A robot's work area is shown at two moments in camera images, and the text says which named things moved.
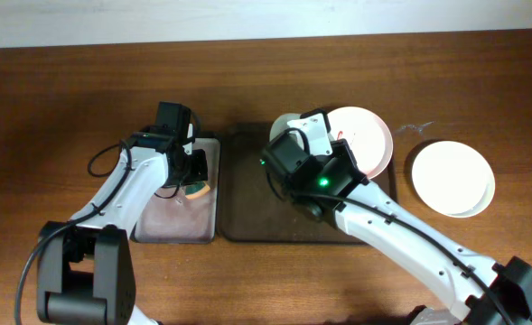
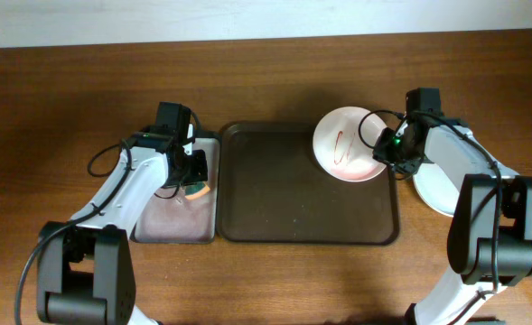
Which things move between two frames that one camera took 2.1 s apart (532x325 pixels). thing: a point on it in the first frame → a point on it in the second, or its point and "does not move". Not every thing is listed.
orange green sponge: (195, 190) does not move
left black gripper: (200, 172) does not move
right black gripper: (341, 151) → (380, 153)
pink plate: (368, 137) does not move
